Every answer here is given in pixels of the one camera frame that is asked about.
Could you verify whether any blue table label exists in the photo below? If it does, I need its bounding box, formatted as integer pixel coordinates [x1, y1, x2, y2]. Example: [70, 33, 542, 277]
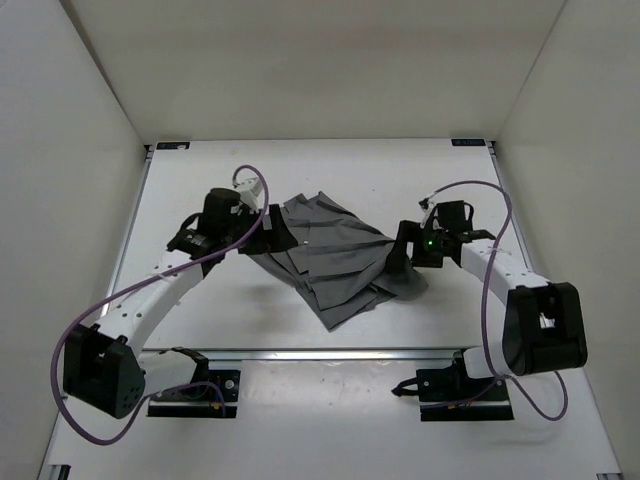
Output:
[155, 141, 190, 151]
[451, 138, 486, 147]

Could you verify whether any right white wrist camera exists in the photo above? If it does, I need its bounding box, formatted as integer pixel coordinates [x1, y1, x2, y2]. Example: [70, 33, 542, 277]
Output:
[419, 197, 437, 228]

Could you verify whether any grey pleated skirt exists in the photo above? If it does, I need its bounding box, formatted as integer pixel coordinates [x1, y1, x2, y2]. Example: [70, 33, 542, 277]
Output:
[252, 192, 428, 331]

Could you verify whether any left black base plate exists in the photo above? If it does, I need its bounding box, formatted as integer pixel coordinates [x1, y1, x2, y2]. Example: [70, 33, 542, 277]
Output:
[147, 362, 241, 419]

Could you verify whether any right blue table label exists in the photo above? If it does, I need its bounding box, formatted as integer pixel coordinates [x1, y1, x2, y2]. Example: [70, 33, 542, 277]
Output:
[451, 138, 486, 147]

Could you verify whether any left blue table label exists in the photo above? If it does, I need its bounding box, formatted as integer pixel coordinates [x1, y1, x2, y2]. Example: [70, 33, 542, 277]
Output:
[155, 141, 190, 151]

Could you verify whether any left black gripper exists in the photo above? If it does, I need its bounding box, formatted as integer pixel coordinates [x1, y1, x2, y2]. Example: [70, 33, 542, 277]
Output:
[226, 200, 299, 252]

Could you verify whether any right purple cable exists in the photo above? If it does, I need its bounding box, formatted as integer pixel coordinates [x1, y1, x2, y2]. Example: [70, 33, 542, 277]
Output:
[419, 180, 570, 424]

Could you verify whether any aluminium front table rail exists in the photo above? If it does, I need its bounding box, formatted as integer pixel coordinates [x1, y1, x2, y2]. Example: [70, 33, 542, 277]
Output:
[139, 348, 471, 362]

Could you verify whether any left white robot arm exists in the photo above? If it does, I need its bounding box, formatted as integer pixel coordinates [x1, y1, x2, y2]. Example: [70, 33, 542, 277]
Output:
[62, 177, 297, 419]

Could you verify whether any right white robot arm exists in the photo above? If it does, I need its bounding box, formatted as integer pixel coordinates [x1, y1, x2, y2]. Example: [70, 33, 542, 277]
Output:
[385, 200, 588, 401]

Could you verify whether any purple cable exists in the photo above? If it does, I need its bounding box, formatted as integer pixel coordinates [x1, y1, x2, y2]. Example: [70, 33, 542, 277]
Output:
[52, 164, 274, 445]
[419, 180, 570, 424]

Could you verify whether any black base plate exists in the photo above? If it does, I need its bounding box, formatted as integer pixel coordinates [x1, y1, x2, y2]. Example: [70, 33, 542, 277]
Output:
[147, 362, 241, 419]
[391, 365, 514, 423]

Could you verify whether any aluminium left table rail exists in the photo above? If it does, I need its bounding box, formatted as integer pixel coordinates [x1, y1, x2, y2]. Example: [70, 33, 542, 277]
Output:
[106, 144, 155, 296]

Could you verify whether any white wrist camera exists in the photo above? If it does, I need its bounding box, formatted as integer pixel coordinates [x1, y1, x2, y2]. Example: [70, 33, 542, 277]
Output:
[419, 197, 437, 228]
[234, 177, 263, 211]

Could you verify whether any aluminium right table rail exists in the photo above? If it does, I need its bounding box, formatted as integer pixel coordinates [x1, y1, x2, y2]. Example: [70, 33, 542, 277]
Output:
[488, 141, 533, 267]

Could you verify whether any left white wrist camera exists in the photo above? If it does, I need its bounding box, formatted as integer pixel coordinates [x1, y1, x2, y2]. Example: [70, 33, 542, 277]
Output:
[234, 177, 263, 211]

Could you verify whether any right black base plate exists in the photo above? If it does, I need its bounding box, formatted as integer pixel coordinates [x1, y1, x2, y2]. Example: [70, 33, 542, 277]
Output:
[391, 365, 514, 423]

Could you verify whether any aluminium table rail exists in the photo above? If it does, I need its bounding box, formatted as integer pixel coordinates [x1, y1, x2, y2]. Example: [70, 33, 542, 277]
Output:
[488, 141, 533, 267]
[106, 144, 155, 296]
[139, 348, 471, 362]

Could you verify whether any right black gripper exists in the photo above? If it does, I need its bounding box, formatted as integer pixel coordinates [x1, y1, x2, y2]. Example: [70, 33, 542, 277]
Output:
[387, 221, 449, 269]

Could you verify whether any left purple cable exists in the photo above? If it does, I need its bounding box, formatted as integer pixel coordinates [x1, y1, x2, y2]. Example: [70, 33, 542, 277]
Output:
[52, 164, 274, 445]

